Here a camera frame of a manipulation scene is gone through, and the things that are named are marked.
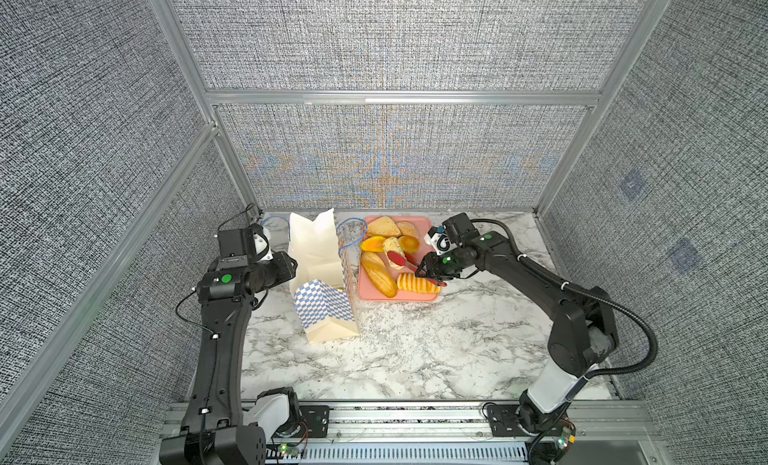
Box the triangular brown bread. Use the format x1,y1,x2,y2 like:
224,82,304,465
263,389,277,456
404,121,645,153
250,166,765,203
367,216,402,237

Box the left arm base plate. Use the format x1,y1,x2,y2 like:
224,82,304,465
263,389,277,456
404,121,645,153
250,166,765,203
272,405,330,442

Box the pale seeded bread roll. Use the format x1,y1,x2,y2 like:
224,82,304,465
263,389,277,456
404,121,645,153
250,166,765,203
382,237,407,270

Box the red kitchen tongs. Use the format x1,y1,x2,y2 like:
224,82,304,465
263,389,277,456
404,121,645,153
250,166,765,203
386,251,446,287

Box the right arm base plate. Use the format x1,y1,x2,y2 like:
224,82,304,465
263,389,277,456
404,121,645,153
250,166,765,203
481,402,576,438

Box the lower ridged yellow bread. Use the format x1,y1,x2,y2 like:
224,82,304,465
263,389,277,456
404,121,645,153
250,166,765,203
397,273,441,295

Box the small round golden bun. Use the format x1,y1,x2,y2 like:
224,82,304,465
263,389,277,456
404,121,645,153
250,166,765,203
398,235,420,254

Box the long brown baguette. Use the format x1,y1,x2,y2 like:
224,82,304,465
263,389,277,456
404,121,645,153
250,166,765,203
360,252,398,298

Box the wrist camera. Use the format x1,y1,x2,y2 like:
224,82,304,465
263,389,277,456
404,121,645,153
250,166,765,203
425,226,453,255
249,223,272,262

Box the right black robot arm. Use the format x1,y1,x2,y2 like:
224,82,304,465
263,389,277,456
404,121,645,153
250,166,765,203
416,213,619,435

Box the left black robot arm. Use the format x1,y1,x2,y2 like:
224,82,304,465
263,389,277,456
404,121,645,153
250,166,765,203
159,224,298,464

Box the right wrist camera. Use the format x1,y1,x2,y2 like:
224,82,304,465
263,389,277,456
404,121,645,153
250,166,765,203
425,226,453,255

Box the orange oval bread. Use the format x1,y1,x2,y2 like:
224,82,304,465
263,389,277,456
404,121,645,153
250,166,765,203
361,235,387,253

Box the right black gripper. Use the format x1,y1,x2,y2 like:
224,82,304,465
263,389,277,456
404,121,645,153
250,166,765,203
413,247,466,279

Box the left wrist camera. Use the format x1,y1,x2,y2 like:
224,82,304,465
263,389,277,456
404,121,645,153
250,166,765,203
249,223,272,262

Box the left thin black cable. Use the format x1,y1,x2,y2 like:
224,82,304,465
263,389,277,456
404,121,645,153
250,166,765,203
175,202,259,337

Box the pale bread at tray back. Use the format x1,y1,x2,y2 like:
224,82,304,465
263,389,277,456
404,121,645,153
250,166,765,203
396,221,420,239

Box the pink plastic tray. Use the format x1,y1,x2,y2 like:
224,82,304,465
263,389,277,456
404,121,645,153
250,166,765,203
358,215,441,302

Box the blue checkered paper bag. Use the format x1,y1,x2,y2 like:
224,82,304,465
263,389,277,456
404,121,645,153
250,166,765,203
261,209,368,344

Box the aluminium front rail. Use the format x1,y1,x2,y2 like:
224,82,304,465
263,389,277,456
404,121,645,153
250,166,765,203
157,400,667,465

